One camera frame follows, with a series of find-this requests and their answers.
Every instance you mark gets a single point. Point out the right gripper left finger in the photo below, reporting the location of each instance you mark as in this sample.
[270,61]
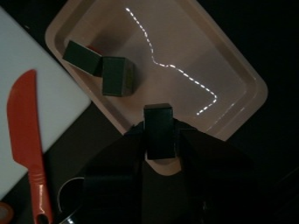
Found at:
[116,175]

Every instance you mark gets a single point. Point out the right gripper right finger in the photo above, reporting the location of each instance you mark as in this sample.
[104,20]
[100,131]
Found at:
[218,180]

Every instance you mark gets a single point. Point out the red toy knife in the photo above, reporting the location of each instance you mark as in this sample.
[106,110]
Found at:
[26,122]

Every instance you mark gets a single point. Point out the white cutting board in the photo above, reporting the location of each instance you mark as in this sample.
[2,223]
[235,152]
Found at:
[47,87]

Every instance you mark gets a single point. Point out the pink rectangular plate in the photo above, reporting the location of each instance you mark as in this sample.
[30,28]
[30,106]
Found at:
[187,43]

